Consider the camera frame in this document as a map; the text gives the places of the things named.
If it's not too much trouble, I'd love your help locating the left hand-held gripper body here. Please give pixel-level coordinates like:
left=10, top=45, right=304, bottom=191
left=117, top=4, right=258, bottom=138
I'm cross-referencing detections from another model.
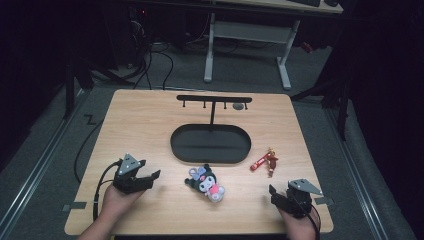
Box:
left=113, top=153, right=147, bottom=195

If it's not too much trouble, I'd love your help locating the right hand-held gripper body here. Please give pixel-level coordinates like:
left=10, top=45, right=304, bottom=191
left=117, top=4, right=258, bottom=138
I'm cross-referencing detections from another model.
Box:
left=280, top=178, right=324, bottom=220

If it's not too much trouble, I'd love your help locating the red figure keychain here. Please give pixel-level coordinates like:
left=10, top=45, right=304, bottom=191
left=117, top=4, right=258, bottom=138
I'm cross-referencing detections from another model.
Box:
left=249, top=147, right=280, bottom=178

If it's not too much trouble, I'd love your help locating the black and pink plush keychain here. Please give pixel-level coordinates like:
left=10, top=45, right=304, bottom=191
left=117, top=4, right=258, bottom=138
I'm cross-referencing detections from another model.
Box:
left=184, top=163, right=226, bottom=204

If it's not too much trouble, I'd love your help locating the black hook stand with tray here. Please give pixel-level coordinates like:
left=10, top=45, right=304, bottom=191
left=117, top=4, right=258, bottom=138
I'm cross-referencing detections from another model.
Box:
left=170, top=94, right=253, bottom=165

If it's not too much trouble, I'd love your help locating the person's left hand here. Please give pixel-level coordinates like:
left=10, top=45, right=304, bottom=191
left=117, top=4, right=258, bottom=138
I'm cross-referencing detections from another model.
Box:
left=99, top=184, right=145, bottom=225

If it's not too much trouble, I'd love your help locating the person's right hand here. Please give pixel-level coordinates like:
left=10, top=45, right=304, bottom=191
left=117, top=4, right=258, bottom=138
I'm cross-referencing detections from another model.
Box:
left=279, top=209, right=318, bottom=240

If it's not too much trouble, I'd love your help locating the black metal stand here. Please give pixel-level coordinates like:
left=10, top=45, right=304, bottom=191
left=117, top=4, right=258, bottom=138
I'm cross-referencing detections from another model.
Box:
left=289, top=63, right=353, bottom=142
left=62, top=46, right=96, bottom=120

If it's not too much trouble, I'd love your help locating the black computer tower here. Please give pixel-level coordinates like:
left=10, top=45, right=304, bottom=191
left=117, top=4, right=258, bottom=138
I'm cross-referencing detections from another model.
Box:
left=127, top=5, right=155, bottom=69

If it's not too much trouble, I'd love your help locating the small red object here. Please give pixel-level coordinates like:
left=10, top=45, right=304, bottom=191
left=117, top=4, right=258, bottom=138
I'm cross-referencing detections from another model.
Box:
left=300, top=41, right=315, bottom=55

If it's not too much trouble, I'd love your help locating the white-legged wooden desk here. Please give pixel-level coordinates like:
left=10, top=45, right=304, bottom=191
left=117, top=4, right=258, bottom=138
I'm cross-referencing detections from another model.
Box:
left=203, top=0, right=344, bottom=91

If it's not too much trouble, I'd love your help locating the black keyboard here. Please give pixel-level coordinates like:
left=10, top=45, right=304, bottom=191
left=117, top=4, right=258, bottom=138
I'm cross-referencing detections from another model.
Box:
left=289, top=0, right=322, bottom=8

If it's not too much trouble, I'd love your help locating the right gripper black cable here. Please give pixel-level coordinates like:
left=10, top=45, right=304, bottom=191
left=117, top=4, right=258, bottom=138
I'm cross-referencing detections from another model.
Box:
left=291, top=195, right=322, bottom=240

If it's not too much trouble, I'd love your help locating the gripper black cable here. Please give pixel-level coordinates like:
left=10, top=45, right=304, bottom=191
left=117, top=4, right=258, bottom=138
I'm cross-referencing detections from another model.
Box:
left=92, top=159, right=123, bottom=222
left=291, top=195, right=322, bottom=240

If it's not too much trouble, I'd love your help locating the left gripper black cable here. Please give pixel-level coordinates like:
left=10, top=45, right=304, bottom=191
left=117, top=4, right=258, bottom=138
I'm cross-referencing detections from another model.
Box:
left=92, top=159, right=123, bottom=222

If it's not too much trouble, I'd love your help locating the long black floor cable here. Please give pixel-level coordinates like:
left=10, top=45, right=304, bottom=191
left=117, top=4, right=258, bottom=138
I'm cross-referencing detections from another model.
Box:
left=73, top=119, right=105, bottom=184

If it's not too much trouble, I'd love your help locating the metal floor rail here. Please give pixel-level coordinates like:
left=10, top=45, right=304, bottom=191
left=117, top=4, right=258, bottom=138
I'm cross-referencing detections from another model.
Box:
left=323, top=107, right=390, bottom=240
left=0, top=89, right=88, bottom=236

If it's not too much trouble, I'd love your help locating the bundle of black floor cables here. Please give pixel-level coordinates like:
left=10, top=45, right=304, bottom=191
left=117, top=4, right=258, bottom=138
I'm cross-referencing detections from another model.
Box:
left=123, top=41, right=175, bottom=91

